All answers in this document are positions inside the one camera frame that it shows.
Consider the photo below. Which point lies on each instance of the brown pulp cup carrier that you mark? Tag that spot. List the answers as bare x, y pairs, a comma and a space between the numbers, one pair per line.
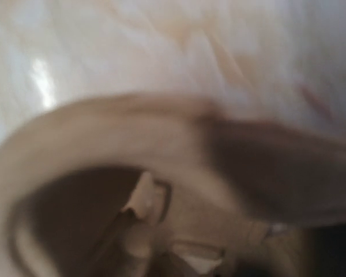
169, 185

